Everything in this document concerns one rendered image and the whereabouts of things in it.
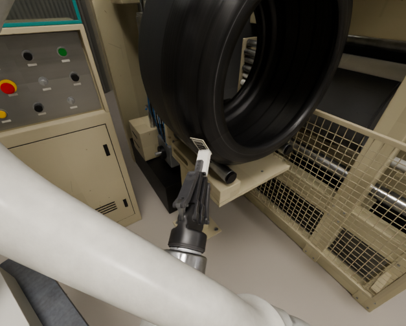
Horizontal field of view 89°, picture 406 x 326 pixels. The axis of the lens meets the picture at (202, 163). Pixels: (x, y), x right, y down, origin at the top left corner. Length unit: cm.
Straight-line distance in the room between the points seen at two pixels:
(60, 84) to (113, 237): 102
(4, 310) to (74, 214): 61
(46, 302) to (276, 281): 116
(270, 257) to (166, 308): 140
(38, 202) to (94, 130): 101
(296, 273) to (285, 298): 18
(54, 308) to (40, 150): 69
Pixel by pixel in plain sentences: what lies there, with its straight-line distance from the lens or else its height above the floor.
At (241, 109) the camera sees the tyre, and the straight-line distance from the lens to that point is 95.
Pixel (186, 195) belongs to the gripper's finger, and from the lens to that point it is 42.
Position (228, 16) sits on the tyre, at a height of 133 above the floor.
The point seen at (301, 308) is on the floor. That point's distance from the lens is 151.
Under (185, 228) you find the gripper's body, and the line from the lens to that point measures 42.
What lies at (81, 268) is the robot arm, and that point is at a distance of 20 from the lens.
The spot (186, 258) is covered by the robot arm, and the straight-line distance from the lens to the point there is 40.
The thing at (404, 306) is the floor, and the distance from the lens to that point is 181.
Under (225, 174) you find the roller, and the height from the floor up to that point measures 91.
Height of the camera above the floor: 135
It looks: 39 degrees down
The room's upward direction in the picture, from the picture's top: straight up
